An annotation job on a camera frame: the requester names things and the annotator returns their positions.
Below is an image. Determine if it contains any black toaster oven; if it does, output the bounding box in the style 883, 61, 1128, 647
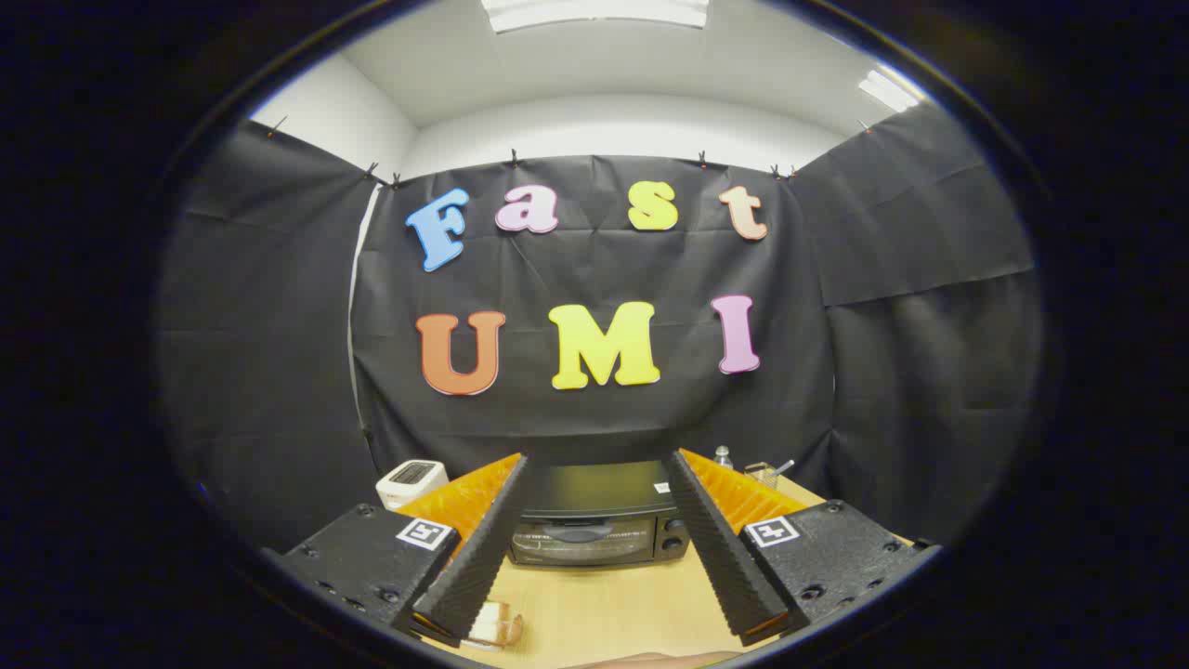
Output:
506, 460, 693, 568

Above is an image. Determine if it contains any white pop-up toaster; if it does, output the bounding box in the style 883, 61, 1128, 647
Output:
375, 459, 450, 510

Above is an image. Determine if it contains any small ceiling light panel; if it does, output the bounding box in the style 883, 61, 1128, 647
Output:
856, 67, 922, 114

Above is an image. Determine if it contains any long ceiling light panel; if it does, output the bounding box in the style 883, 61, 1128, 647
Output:
480, 0, 712, 35

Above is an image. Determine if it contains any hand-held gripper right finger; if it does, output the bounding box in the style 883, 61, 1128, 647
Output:
661, 449, 941, 649

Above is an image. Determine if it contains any sandwich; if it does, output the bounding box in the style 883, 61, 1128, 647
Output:
464, 600, 524, 651

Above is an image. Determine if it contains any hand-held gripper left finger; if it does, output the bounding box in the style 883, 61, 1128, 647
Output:
263, 453, 530, 649

